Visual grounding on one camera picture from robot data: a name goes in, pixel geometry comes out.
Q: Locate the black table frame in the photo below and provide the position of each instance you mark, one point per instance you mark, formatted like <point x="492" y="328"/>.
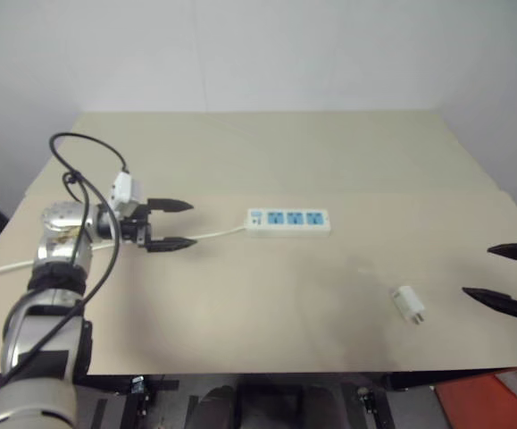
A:
<point x="419" y="380"/>

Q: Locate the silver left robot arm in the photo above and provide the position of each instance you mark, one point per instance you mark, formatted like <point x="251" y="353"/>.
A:
<point x="52" y="250"/>

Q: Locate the white power strip blue sockets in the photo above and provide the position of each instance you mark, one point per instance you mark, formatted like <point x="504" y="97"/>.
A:
<point x="289" y="222"/>

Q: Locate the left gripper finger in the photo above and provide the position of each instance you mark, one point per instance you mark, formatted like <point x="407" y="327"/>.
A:
<point x="169" y="245"/>
<point x="169" y="204"/>

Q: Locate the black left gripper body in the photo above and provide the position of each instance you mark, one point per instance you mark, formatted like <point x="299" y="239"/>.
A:
<point x="134" y="228"/>

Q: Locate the white plug adapter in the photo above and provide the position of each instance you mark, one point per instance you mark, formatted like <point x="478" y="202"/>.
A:
<point x="407" y="305"/>

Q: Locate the orange red object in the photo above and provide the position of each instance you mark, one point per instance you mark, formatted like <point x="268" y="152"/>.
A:
<point x="472" y="402"/>

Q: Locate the dark rounded shape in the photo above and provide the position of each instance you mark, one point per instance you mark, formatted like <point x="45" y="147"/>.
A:
<point x="215" y="409"/>

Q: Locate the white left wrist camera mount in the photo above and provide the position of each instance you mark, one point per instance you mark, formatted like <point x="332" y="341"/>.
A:
<point x="123" y="187"/>

